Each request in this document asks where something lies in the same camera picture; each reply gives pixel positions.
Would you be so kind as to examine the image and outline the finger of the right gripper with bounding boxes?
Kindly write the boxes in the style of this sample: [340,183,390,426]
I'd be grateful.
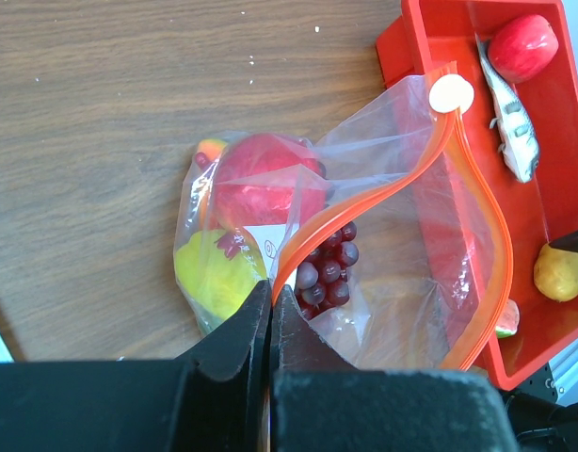
[550,231,578,253]

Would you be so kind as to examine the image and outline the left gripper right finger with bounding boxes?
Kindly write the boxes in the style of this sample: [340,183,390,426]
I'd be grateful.
[270,287,518,451]

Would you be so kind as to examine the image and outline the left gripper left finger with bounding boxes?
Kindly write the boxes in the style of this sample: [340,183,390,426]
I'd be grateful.
[0,282,271,451]

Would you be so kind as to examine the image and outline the yellow lemon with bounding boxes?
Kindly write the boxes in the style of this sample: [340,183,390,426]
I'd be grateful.
[534,244,578,302]

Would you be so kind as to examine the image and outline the yellow star fruit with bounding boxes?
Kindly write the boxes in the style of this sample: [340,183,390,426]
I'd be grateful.
[174,230,267,334]

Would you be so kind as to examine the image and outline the purple grape bunch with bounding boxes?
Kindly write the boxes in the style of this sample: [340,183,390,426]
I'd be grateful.
[294,221,360,320]

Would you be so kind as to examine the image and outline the clear zip top bag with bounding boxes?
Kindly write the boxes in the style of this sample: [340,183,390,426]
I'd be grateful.
[173,62,513,370]

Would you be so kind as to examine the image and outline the red apple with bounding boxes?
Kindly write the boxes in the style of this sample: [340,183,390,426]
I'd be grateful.
[488,14,559,84]

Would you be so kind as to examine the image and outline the red pomegranate fruit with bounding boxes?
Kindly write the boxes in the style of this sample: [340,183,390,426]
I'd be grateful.
[210,134,329,229]

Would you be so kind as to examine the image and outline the orange peach fruit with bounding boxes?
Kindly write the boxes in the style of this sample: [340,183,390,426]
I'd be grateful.
[194,138,227,169]

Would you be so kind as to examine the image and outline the watermelon slice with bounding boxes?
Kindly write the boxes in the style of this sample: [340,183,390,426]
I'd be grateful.
[495,299,521,339]

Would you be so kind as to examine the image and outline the grey toy fish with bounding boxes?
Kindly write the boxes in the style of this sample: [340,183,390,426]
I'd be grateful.
[474,35,540,184]

